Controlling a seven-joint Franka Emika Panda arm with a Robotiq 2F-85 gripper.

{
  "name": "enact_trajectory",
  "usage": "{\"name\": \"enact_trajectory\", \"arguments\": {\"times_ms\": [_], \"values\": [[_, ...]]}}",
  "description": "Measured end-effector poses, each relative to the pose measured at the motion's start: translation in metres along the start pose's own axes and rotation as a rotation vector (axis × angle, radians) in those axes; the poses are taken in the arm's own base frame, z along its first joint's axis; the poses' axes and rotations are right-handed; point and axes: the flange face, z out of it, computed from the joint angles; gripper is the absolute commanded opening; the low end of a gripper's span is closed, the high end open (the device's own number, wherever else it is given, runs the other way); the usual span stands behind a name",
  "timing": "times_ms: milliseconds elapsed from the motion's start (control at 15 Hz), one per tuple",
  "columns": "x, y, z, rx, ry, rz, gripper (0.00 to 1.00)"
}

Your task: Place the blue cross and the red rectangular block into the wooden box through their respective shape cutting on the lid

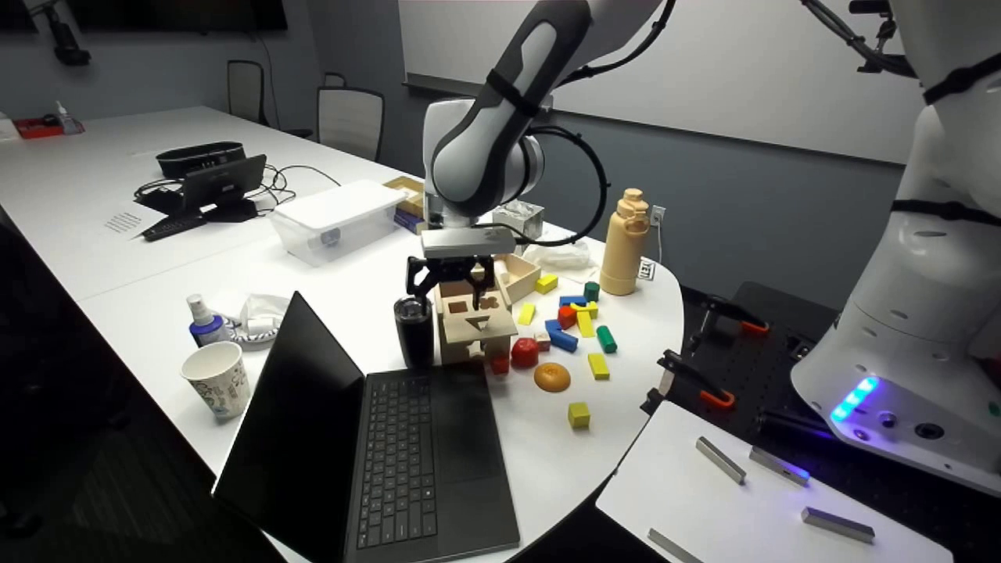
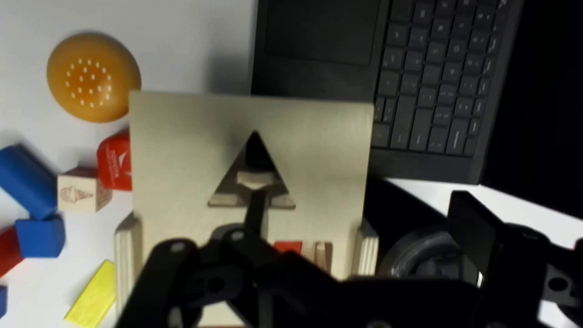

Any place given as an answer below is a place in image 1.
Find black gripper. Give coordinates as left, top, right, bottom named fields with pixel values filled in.
left=405, top=256, right=500, bottom=314

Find wooden shape sorter box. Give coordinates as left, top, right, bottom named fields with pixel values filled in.
left=429, top=279, right=523, bottom=370

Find open wooden tray box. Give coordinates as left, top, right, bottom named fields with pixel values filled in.
left=499, top=256, right=545, bottom=307

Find silver tissue box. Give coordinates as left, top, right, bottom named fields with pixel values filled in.
left=488, top=197, right=547, bottom=237

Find red round block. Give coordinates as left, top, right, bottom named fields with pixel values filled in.
left=510, top=335, right=542, bottom=371

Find cardboard box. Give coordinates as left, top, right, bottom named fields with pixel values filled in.
left=382, top=173, right=431, bottom=229

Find orange dome block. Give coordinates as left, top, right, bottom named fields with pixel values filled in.
left=531, top=358, right=575, bottom=395

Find black tumbler mug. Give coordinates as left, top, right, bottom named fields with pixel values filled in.
left=391, top=295, right=439, bottom=376

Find clear plastic storage container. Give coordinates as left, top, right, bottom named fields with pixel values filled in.
left=265, top=178, right=408, bottom=266

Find tan water bottle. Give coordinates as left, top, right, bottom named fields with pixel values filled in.
left=599, top=183, right=654, bottom=297

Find black laptop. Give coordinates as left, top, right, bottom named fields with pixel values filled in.
left=213, top=288, right=523, bottom=563

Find clear plastic bag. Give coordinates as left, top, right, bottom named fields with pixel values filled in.
left=227, top=292, right=294, bottom=346

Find patterned paper cup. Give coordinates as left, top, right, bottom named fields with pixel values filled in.
left=179, top=337, right=254, bottom=424

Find black tablet on stand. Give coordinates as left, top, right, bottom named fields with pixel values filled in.
left=134, top=149, right=273, bottom=245

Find grey metal bar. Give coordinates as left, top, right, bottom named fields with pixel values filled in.
left=748, top=444, right=812, bottom=492
left=646, top=526, right=705, bottom=563
left=696, top=436, right=750, bottom=488
left=797, top=503, right=878, bottom=545

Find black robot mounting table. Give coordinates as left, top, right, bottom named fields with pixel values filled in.
left=623, top=279, right=1001, bottom=563

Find white panel board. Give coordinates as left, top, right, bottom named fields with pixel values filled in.
left=590, top=401, right=958, bottom=563

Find red and white packet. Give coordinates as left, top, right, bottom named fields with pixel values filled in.
left=8, top=109, right=88, bottom=141

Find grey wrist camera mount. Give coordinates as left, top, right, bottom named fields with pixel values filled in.
left=419, top=226, right=519, bottom=264

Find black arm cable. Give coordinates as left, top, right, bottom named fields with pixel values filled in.
left=526, top=122, right=613, bottom=251

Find grey desk cables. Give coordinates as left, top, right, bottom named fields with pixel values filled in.
left=254, top=161, right=344, bottom=205

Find orange handled clamp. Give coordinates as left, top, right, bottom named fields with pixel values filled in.
left=685, top=288, right=776, bottom=337
left=637, top=346, right=738, bottom=415

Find wall whiteboard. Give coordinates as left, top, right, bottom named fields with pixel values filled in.
left=396, top=0, right=920, bottom=167

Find black wall television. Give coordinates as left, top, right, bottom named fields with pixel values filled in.
left=59, top=0, right=290, bottom=34

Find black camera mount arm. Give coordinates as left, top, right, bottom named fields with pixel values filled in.
left=802, top=0, right=927, bottom=80

